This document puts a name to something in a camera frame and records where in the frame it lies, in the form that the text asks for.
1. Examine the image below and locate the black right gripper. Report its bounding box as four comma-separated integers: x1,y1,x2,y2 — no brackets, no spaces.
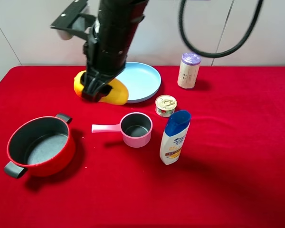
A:
81,64,125,102

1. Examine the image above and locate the yellow mango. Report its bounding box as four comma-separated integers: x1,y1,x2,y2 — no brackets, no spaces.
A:
100,78,129,105

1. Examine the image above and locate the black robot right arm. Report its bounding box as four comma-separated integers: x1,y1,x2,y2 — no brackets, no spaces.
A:
80,0,148,102

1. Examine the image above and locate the orange fruit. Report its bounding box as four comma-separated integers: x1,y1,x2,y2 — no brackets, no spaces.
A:
73,70,86,97

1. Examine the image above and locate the light blue plate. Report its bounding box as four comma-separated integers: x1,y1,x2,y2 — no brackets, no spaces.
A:
116,62,162,104

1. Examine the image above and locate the small tin can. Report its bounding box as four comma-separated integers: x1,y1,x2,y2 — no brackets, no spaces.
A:
155,95,177,117

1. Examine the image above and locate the white blue shampoo bottle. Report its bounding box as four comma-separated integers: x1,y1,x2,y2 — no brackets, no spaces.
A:
160,110,191,165

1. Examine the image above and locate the purple-topped paper roll cylinder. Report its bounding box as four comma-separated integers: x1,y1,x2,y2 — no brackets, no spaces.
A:
177,53,201,89

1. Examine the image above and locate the red velvet tablecloth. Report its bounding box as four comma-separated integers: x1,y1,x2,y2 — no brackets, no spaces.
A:
0,66,285,228

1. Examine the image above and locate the pink saucepan with handle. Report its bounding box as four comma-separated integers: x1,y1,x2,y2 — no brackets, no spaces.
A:
91,112,153,148

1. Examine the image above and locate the red pot with black handles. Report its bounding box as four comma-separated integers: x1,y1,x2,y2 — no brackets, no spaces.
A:
4,114,76,178

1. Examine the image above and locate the black corrugated cable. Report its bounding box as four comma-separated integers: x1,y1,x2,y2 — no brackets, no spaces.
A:
178,0,265,58

